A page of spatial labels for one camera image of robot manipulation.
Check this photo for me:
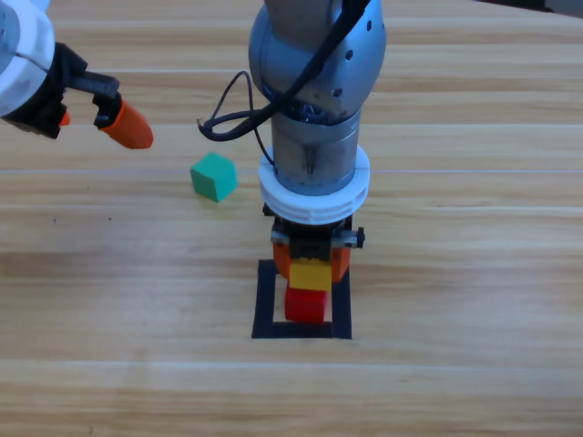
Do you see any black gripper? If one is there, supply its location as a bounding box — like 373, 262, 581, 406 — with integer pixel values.
3, 41, 155, 151
262, 202, 366, 284

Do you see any yellow wooden cube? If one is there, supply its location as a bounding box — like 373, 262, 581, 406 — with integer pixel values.
288, 259, 333, 292

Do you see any red wooden cube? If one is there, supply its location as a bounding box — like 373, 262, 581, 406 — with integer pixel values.
284, 287, 330, 324

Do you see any green wooden cube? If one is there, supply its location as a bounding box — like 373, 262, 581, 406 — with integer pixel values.
189, 152, 240, 204

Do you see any black tape square outline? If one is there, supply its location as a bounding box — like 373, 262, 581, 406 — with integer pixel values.
251, 259, 353, 340

